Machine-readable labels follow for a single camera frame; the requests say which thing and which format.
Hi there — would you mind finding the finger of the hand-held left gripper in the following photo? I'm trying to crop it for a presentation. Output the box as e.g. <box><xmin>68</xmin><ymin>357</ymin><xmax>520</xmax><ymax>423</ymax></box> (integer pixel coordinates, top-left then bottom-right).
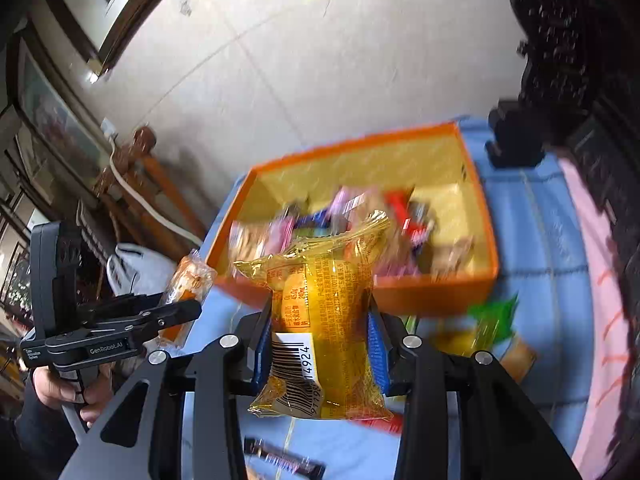
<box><xmin>126</xmin><ymin>300</ymin><xmax>204</xmax><ymax>334</ymax></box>
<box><xmin>77</xmin><ymin>291</ymin><xmax>169</xmax><ymax>322</ymax></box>

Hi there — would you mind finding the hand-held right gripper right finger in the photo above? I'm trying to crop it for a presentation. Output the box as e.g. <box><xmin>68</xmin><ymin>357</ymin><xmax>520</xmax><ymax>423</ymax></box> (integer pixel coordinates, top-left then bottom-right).
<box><xmin>367</xmin><ymin>309</ymin><xmax>583</xmax><ymax>480</ymax></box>

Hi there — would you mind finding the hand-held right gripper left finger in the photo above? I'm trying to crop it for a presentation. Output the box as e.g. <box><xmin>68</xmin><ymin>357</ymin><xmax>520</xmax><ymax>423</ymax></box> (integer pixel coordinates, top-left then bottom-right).
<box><xmin>60</xmin><ymin>306</ymin><xmax>276</xmax><ymax>480</ymax></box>

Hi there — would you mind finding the orange label cake packet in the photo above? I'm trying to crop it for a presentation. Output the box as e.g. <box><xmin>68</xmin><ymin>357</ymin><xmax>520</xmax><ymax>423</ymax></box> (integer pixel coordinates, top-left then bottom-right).
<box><xmin>157</xmin><ymin>250</ymin><xmax>218</xmax><ymax>351</ymax></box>

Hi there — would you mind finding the golden snack packet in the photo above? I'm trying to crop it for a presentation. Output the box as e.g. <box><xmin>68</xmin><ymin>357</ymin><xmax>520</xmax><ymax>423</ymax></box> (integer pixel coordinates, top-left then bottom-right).
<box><xmin>232</xmin><ymin>210</ymin><xmax>396</xmax><ymax>421</ymax></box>

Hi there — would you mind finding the orange cardboard box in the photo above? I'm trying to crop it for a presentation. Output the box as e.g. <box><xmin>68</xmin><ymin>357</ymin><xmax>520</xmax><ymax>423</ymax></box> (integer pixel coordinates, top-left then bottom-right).
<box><xmin>205</xmin><ymin>121</ymin><xmax>500</xmax><ymax>318</ymax></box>

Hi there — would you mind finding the dark long snack packet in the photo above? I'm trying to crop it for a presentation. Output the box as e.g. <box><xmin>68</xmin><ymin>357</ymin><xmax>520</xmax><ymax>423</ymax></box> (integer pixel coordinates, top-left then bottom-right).
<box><xmin>243</xmin><ymin>437</ymin><xmax>326</xmax><ymax>479</ymax></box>

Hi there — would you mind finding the red edged rice cracker packet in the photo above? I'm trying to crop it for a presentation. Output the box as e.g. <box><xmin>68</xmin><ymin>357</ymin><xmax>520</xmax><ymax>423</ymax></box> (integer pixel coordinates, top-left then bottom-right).
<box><xmin>227</xmin><ymin>220</ymin><xmax>281</xmax><ymax>278</ymax></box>

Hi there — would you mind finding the bright green snack packet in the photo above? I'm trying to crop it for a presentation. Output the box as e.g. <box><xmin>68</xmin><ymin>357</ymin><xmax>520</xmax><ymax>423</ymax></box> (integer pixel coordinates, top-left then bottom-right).
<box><xmin>435</xmin><ymin>297</ymin><xmax>521</xmax><ymax>357</ymax></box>

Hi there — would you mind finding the brown round cookie packet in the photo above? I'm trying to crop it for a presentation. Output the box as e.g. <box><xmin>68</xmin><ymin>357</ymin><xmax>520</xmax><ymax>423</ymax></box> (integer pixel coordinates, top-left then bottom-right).
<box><xmin>430</xmin><ymin>237</ymin><xmax>476</xmax><ymax>281</ymax></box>

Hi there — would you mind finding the brown snack packet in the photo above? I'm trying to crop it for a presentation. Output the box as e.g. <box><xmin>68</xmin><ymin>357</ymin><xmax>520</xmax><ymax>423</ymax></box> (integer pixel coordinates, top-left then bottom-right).
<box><xmin>500</xmin><ymin>337</ymin><xmax>538</xmax><ymax>382</ymax></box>

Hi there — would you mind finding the red snack packet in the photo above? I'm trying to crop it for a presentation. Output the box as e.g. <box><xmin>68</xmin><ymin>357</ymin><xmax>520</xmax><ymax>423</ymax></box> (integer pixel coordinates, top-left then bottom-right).
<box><xmin>385</xmin><ymin>187</ymin><xmax>436</xmax><ymax>246</ymax></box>

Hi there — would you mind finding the pink cracker packet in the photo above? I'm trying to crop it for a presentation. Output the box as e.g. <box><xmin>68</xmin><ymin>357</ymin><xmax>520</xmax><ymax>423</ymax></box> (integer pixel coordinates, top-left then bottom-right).
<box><xmin>327</xmin><ymin>185</ymin><xmax>386</xmax><ymax>231</ymax></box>

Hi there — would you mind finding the person's left hand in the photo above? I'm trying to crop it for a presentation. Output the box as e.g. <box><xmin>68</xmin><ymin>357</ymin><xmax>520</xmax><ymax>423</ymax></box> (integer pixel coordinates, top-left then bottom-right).
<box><xmin>31</xmin><ymin>365</ymin><xmax>114</xmax><ymax>429</ymax></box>

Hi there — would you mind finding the white plastic bag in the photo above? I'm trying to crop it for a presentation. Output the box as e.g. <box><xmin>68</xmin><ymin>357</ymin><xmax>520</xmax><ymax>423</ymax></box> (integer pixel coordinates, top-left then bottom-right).
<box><xmin>106</xmin><ymin>242</ymin><xmax>173</xmax><ymax>298</ymax></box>

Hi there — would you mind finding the carved wooden chair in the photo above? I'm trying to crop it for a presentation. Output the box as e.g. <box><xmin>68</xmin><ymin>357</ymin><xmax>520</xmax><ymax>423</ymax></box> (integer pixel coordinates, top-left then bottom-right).
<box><xmin>92</xmin><ymin>127</ymin><xmax>208</xmax><ymax>261</ymax></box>

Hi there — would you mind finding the framed flower painting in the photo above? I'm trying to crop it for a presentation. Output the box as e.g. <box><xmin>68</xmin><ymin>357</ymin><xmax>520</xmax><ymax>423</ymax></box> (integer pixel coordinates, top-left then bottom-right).
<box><xmin>16</xmin><ymin>39</ymin><xmax>113</xmax><ymax>197</ymax></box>

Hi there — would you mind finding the blue tablecloth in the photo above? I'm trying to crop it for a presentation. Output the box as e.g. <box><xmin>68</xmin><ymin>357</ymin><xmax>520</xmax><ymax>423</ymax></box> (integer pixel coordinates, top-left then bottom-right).
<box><xmin>107</xmin><ymin>115</ymin><xmax>608</xmax><ymax>480</ymax></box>

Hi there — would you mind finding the pink printed cloth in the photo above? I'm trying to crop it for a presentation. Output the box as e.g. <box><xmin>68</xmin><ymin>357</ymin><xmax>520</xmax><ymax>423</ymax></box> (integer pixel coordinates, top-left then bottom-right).
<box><xmin>557</xmin><ymin>157</ymin><xmax>632</xmax><ymax>480</ymax></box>

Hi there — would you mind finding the dark carved wooden furniture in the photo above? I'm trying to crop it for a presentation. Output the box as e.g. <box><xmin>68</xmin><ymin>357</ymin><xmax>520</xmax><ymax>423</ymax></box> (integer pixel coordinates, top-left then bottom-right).
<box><xmin>487</xmin><ymin>0</ymin><xmax>640</xmax><ymax>480</ymax></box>

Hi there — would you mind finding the white power cable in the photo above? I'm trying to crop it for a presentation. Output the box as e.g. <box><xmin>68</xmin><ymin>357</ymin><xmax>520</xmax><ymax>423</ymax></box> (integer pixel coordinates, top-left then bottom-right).
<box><xmin>101</xmin><ymin>119</ymin><xmax>202</xmax><ymax>244</ymax></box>

